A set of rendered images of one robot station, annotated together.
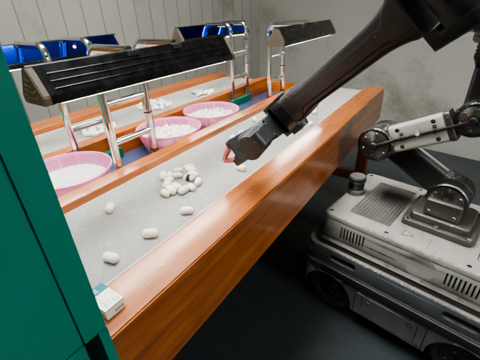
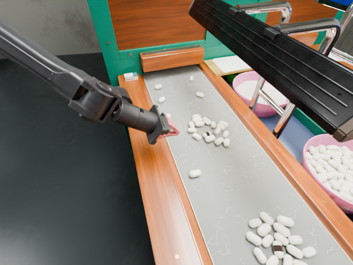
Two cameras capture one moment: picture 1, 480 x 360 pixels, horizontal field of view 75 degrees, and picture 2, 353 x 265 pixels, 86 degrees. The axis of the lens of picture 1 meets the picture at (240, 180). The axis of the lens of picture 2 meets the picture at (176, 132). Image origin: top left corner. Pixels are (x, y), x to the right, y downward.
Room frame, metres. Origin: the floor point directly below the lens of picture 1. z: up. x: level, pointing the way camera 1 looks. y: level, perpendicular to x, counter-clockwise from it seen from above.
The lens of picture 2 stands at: (1.01, -0.27, 1.25)
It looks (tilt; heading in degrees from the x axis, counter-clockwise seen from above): 47 degrees down; 127
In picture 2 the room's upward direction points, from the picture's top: straight up
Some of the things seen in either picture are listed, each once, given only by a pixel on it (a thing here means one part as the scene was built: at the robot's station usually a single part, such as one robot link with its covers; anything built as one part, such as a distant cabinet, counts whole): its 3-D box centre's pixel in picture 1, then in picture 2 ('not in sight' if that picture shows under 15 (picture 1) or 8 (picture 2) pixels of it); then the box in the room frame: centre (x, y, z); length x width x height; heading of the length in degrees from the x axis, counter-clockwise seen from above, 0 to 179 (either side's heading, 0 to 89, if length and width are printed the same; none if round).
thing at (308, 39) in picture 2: not in sight; (290, 40); (0.86, 0.97, 0.83); 0.30 x 0.06 x 0.07; 55
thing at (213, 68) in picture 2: not in sight; (238, 63); (0.70, 0.66, 0.77); 0.33 x 0.15 x 0.01; 55
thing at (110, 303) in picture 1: (104, 301); (131, 76); (0.36, 0.23, 0.77); 0.06 x 0.04 x 0.02; 55
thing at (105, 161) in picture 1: (71, 181); (259, 94); (0.88, 0.54, 0.72); 0.27 x 0.27 x 0.10
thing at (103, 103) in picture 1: (146, 122); (256, 92); (0.91, 0.27, 0.90); 0.20 x 0.19 x 0.45; 145
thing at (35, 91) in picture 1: (153, 61); (248, 34); (0.86, 0.21, 1.08); 0.62 x 0.08 x 0.07; 145
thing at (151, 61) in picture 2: not in sight; (172, 58); (0.47, 0.41, 0.83); 0.30 x 0.06 x 0.07; 55
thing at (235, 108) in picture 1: (211, 118); not in sight; (1.47, 0.12, 0.72); 0.27 x 0.27 x 0.10
